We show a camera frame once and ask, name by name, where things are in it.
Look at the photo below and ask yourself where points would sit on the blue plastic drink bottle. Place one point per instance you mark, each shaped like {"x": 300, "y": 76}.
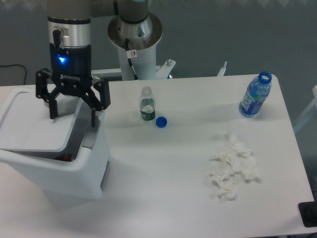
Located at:
{"x": 256, "y": 93}

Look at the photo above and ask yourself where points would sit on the small clear green-label bottle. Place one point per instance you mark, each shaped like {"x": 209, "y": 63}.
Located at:
{"x": 147, "y": 104}

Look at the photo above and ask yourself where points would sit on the white frame at right edge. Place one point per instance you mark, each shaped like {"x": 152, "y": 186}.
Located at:
{"x": 307, "y": 114}

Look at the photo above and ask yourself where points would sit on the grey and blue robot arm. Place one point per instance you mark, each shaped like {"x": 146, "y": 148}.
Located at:
{"x": 69, "y": 21}

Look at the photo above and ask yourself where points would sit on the red can in trash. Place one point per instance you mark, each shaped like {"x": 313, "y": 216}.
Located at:
{"x": 64, "y": 157}

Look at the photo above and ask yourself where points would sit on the crumpled white tissue paper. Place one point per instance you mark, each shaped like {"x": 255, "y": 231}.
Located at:
{"x": 238, "y": 159}

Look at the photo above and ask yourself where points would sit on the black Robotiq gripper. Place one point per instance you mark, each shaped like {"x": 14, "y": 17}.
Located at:
{"x": 71, "y": 73}

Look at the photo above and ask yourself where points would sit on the blue bottle cap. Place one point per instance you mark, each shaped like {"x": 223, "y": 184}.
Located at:
{"x": 161, "y": 122}

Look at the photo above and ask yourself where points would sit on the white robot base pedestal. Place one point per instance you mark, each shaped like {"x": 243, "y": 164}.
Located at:
{"x": 137, "y": 48}

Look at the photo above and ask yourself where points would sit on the white plastic trash can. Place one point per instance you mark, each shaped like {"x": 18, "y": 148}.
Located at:
{"x": 84, "y": 176}

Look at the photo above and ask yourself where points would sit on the white table frame bracket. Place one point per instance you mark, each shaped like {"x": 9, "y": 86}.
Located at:
{"x": 222, "y": 70}

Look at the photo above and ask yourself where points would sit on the white trash can lid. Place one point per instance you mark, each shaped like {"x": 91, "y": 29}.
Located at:
{"x": 25, "y": 123}

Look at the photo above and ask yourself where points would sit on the black device at table edge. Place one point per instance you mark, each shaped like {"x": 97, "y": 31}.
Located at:
{"x": 308, "y": 212}

